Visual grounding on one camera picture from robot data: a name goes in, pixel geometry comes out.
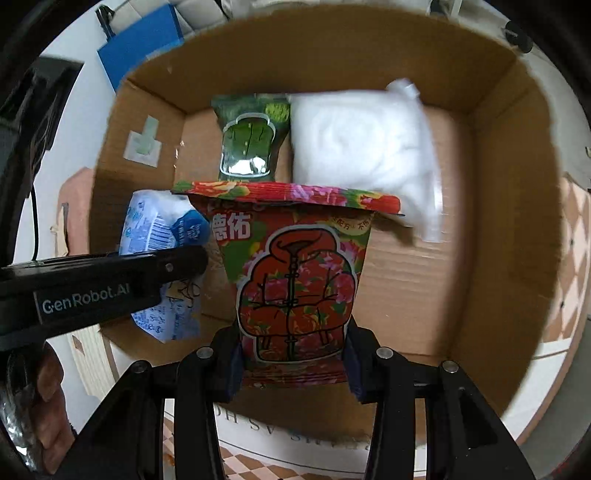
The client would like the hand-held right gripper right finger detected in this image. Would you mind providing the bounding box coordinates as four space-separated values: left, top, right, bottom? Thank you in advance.
342 319 539 480

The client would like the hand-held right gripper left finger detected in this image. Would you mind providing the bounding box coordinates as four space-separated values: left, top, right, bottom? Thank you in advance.
69 326 244 480

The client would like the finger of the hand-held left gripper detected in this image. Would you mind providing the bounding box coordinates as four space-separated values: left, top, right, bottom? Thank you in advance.
88 246 209 311

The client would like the blue white tissue pack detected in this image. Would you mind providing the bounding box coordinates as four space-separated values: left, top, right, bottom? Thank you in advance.
117 189 209 343

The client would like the red floral wet wipes pack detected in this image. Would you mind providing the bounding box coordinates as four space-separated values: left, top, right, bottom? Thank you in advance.
172 180 403 389

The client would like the cardboard box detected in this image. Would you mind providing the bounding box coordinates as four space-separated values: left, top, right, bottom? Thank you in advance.
87 16 564 446

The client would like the green wet wipes pack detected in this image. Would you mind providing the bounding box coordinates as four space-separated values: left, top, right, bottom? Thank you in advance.
211 93 291 182

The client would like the white soft plastic pack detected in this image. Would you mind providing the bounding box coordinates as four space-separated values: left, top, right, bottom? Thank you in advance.
287 78 441 243

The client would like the person's left hand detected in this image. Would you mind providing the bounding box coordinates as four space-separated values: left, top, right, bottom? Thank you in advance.
7 342 72 476

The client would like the blue folder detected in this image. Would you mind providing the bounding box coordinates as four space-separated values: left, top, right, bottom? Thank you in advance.
97 7 185 93

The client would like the checkered printed mat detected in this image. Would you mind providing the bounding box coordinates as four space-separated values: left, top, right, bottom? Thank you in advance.
542 173 591 342

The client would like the black cable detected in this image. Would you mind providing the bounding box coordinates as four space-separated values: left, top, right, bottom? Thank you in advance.
28 182 42 264

